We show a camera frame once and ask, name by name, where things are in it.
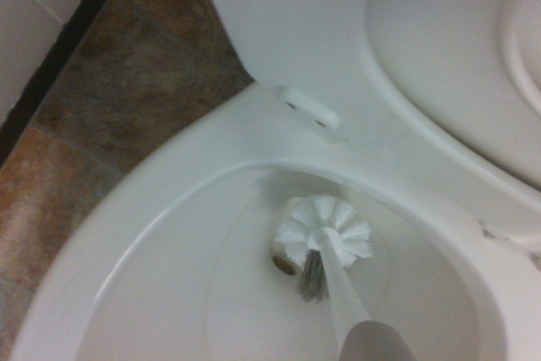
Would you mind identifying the white toilet brush grey grip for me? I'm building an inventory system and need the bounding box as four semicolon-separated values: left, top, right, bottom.
273;193;418;361

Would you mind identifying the white toilet seat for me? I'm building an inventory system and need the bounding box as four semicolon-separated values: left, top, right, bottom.
196;0;541;193

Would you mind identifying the white toilet bowl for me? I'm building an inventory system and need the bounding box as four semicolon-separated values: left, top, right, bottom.
11;80;541;361

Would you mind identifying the white toilet seat cover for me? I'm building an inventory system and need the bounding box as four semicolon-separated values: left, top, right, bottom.
365;0;541;187

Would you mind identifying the black baseboard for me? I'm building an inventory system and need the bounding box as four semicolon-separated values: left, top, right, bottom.
0;0;134;164

